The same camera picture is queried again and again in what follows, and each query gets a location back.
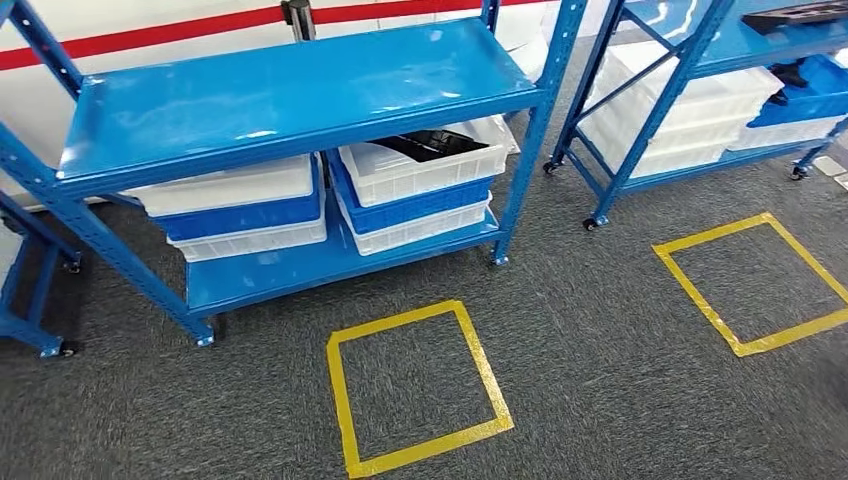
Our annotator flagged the white body with red stripe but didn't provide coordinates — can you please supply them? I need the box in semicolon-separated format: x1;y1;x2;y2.
0;0;624;210

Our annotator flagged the black plastic panel part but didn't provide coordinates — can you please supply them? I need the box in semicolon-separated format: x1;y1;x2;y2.
740;0;848;36

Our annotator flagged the blue plastic crate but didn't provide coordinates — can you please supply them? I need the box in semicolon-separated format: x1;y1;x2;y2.
153;158;324;243
747;54;848;129
327;150;495;235

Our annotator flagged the blue steel shelf rack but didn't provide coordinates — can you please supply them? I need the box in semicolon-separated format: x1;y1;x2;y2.
0;188;84;359
543;0;848;232
0;0;589;349

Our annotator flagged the yellow tape floor square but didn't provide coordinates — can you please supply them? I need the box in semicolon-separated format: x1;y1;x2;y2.
652;211;848;359

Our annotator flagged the black wrapped object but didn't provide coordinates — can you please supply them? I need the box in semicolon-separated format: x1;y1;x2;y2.
370;129;490;164

